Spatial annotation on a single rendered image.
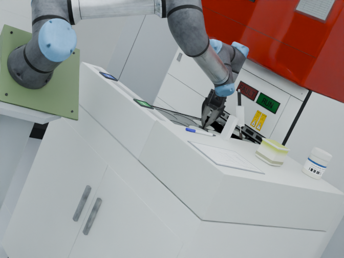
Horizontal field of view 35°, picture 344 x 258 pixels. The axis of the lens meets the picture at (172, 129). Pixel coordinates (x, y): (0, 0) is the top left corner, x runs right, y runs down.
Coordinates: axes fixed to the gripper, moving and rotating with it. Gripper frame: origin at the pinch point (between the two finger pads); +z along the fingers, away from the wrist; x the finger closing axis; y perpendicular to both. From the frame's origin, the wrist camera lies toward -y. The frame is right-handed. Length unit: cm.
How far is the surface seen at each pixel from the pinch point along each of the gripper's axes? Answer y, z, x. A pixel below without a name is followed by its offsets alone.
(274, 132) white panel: -6.0, -9.9, -25.8
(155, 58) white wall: 305, 20, 50
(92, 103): -23.5, 5.3, 42.1
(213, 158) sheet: -68, -6, -2
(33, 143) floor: 146, 91, 94
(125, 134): -42.2, 5.7, 25.6
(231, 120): -35.5, -12.3, -5.0
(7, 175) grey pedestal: -45, 35, 56
